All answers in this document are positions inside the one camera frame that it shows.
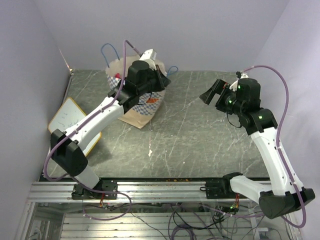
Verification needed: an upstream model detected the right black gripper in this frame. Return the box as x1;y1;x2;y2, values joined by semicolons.
199;78;245;116

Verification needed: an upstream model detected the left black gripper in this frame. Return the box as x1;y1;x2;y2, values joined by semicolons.
138;65;173;97

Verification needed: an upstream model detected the blue checkered paper bag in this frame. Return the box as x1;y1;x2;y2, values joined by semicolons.
100;43;172;129

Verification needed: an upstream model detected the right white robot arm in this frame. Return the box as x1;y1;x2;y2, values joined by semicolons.
199;78;315;219

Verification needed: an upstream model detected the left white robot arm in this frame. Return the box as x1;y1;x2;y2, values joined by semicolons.
47;60;171;199

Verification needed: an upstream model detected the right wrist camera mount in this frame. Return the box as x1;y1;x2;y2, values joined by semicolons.
229;71;249;92

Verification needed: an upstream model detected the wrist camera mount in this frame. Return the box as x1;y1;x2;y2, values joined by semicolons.
229;71;249;92
139;49;157;70

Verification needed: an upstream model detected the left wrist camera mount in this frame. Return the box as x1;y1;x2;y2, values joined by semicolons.
139;49;157;70

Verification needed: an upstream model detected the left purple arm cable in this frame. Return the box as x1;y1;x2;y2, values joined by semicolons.
43;39;142;182

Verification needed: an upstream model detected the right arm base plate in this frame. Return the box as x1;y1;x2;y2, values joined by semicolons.
204;178;237;200

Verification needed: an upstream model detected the small whiteboard yellow frame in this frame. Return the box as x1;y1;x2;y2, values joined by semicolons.
47;97;102;157

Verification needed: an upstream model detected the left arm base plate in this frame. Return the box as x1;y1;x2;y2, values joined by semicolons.
71;179;118;200

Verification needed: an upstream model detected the aluminium frame rail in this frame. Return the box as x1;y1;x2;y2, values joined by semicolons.
26;180;291;203

